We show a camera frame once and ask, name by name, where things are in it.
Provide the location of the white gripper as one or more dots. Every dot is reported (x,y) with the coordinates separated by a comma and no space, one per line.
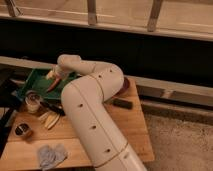
(59,72)

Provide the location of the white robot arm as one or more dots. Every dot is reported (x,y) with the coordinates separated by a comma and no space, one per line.
(83,103)

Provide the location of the purple bowl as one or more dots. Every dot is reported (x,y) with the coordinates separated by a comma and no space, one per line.
(125,86)

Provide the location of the green plastic tray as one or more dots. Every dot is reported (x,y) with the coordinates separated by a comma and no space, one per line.
(37,82)

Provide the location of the clear glass jar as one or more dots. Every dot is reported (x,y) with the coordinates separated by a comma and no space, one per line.
(32,100)

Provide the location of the sliced banana pieces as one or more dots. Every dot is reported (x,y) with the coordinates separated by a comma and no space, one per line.
(49,119)

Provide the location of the wooden table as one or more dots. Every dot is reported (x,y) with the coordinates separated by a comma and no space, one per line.
(20,155)

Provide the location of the small metal cup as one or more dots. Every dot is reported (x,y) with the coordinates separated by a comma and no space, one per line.
(23,130)

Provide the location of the black rectangular block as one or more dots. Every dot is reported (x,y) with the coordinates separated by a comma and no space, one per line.
(122,103)

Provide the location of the grey crumpled cloth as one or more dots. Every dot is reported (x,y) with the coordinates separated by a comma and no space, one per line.
(49,158)

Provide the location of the black handled knife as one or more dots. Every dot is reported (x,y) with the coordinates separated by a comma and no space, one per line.
(53,107)

